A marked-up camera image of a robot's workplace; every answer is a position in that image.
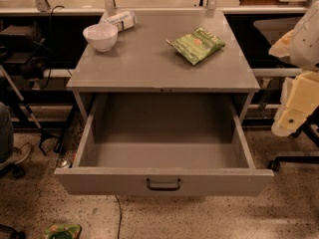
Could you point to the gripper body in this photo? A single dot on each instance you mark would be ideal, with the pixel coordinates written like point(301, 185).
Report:
point(306, 42)

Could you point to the grey top drawer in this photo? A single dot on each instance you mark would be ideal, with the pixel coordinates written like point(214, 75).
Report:
point(163, 145)

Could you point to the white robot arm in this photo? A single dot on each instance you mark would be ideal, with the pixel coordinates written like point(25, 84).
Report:
point(301, 45)

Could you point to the grey metal drawer cabinet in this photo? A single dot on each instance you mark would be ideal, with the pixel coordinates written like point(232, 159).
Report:
point(143, 61)

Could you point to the green snack bag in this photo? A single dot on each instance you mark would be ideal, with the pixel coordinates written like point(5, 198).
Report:
point(197, 45)

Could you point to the white packaged bag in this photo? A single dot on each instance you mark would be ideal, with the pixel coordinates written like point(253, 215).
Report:
point(123, 21)

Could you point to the white ceramic bowl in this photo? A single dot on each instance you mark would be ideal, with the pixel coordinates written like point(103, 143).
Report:
point(102, 37)

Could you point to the black tripod stand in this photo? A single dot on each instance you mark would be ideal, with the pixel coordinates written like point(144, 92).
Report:
point(44, 135)

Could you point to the green toy on floor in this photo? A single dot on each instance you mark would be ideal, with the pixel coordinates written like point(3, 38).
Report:
point(63, 231)

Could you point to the person's shoe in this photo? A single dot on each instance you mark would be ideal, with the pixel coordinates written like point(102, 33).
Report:
point(16, 156)

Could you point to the wire basket with cans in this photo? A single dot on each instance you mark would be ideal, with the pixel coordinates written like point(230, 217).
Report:
point(71, 143)

